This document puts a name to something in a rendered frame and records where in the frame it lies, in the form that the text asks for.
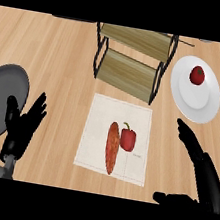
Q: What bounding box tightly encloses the white placemat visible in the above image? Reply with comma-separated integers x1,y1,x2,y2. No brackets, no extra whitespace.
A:
71,91,159,188

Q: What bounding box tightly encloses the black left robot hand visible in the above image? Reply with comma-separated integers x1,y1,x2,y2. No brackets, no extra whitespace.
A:
0,86,51,169

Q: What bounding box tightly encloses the orange sweet potato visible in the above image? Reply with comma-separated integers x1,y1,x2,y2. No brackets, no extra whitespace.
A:
100,120,124,177

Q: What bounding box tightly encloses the red bell pepper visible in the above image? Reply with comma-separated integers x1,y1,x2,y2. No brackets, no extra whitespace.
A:
118,121,140,154

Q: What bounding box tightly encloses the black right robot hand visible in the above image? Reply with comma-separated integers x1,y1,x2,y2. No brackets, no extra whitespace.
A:
151,115,220,216

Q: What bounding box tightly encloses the white round plate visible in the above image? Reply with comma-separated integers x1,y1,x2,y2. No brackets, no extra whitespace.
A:
163,52,220,128

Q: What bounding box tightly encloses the wooden tiered shelf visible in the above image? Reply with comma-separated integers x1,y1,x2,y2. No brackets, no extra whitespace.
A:
84,22,181,110

